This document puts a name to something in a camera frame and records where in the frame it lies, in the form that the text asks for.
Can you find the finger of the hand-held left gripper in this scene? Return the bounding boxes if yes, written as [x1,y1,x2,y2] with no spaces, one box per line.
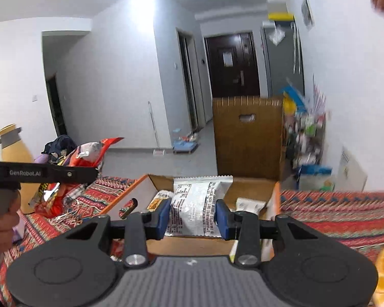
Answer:
[56,163,100,183]

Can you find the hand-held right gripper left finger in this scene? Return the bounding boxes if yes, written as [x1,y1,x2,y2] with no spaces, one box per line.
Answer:
[62,198,172,268]

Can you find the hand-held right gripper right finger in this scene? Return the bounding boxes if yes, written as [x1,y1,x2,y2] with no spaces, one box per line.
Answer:
[215,199,322,268]

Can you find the yellow snack packet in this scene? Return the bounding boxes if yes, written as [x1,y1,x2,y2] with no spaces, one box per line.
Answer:
[147,190,174,212]

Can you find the red snack packet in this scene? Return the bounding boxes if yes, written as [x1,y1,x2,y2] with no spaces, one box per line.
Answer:
[30,137,125,218]

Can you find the white snack packet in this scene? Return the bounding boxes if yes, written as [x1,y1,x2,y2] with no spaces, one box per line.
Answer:
[235,198,267,215]

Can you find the orange cardboard box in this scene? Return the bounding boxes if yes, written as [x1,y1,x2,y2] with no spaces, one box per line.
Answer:
[98,174,282,263]

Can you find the silver snack packet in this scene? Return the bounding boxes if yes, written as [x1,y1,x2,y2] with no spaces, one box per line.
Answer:
[165,175,233,238]

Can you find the person's left hand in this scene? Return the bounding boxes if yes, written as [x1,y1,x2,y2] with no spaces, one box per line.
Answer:
[0,195,20,259]

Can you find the dark backpack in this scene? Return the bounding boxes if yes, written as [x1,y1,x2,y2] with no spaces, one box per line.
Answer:
[43,135,78,160]

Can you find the blue pet feeder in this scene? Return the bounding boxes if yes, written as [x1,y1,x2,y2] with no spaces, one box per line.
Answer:
[173,134,198,155]

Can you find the white mop stick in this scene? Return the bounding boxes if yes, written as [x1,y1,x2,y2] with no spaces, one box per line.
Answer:
[148,101,159,150]

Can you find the red patterned tablecloth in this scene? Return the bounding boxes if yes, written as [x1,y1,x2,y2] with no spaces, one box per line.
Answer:
[0,174,384,307]

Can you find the blue carton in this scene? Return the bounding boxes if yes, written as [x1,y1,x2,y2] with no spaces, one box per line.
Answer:
[299,165,333,177]

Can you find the cluttered storage rack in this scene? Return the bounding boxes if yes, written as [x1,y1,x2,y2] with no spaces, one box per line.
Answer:
[283,85,327,183]

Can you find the white board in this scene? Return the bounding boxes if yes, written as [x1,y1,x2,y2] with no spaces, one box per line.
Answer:
[337,146,368,193]

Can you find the grey inner door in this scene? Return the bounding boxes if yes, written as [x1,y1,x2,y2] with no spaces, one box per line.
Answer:
[177,30,199,129]

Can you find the dark brown entrance door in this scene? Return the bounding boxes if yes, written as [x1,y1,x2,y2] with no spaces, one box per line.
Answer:
[205,33,260,98]

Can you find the grey refrigerator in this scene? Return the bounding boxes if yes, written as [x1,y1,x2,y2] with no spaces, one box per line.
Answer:
[262,22,305,97]

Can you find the white folded umbrella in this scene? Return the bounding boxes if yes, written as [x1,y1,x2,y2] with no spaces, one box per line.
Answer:
[292,22,303,74]

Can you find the yellow box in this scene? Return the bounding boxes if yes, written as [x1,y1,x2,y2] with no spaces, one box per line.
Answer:
[268,12,295,21]

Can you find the wall picture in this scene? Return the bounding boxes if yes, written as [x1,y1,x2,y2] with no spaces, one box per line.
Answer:
[302,0,315,30]

